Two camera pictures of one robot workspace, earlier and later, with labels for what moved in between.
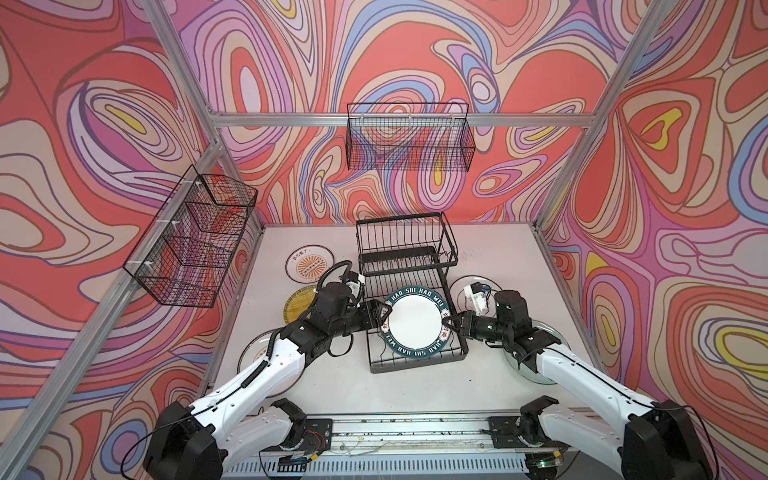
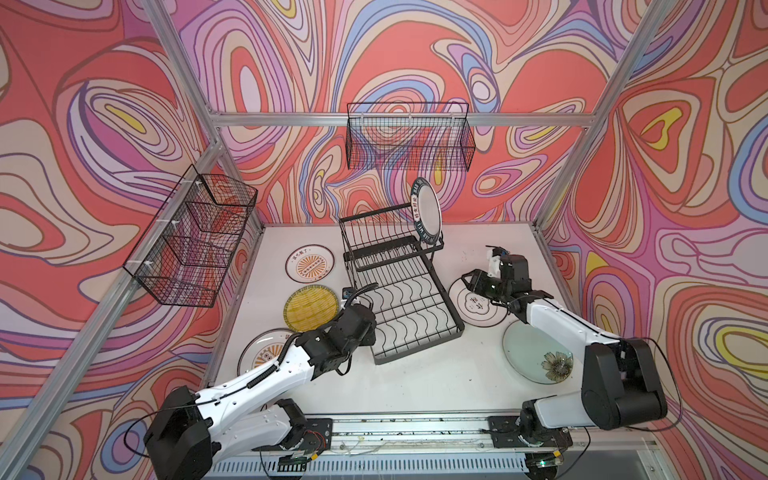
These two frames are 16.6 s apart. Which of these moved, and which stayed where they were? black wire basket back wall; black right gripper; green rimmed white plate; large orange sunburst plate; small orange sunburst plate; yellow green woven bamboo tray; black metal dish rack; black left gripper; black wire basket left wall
Moved: black metal dish rack; black left gripper; black right gripper; green rimmed white plate
Stayed: large orange sunburst plate; small orange sunburst plate; black wire basket back wall; yellow green woven bamboo tray; black wire basket left wall
